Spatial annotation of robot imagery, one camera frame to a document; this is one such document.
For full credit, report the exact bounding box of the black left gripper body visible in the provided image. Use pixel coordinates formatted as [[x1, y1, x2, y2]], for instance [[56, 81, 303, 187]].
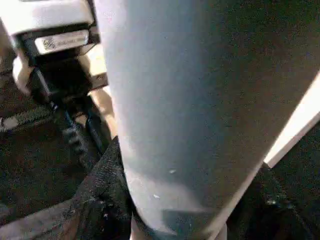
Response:
[[23, 24, 108, 171]]

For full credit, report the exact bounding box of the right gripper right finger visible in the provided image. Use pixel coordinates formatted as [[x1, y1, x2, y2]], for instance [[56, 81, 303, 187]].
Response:
[[224, 162, 320, 240]]

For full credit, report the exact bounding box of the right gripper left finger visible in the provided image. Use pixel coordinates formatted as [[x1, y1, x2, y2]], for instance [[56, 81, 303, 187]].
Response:
[[74, 136, 136, 240]]

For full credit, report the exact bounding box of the white plastic table leg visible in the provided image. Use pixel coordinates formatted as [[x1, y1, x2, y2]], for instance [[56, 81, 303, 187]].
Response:
[[92, 0, 320, 240], [263, 82, 320, 169]]

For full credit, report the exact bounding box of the black work mat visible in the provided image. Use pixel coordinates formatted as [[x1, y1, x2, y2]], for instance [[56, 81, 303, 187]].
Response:
[[0, 94, 118, 240]]

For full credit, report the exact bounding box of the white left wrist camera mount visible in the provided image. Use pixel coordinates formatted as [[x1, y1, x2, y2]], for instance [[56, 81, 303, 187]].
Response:
[[0, 0, 96, 96]]

